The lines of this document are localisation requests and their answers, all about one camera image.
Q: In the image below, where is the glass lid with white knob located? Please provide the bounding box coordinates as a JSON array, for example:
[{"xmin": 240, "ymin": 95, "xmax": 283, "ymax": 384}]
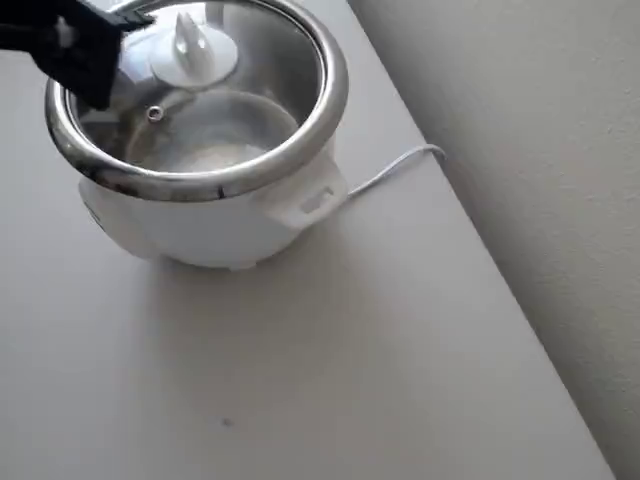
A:
[{"xmin": 64, "ymin": 0, "xmax": 326, "ymax": 174}]

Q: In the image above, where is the white electric rice cooker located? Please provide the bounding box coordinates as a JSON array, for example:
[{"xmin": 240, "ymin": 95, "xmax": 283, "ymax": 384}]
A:
[{"xmin": 44, "ymin": 0, "xmax": 350, "ymax": 271}]

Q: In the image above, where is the black square camera mount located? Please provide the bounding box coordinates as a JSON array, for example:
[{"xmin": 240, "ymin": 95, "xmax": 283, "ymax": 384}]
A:
[{"xmin": 27, "ymin": 12, "xmax": 124, "ymax": 112}]

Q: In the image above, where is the white power cord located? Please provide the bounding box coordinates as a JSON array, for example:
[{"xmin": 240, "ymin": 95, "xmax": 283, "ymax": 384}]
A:
[{"xmin": 346, "ymin": 144, "xmax": 448, "ymax": 199}]

